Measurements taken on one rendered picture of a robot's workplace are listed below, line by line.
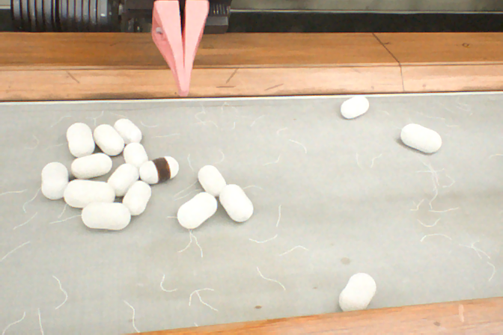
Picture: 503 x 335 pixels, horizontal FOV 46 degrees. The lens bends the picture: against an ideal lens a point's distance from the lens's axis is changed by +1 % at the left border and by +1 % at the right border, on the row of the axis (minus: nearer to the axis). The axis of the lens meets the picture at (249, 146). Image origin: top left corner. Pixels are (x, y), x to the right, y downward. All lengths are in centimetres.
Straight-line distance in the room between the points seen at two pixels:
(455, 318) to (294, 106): 30
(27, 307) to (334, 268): 20
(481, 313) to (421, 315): 4
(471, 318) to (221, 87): 34
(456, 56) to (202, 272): 43
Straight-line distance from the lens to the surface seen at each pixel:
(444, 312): 38
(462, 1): 299
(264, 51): 66
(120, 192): 46
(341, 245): 44
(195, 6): 52
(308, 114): 59
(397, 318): 37
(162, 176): 47
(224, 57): 63
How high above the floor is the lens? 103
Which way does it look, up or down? 33 degrees down
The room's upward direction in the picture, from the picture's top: 6 degrees clockwise
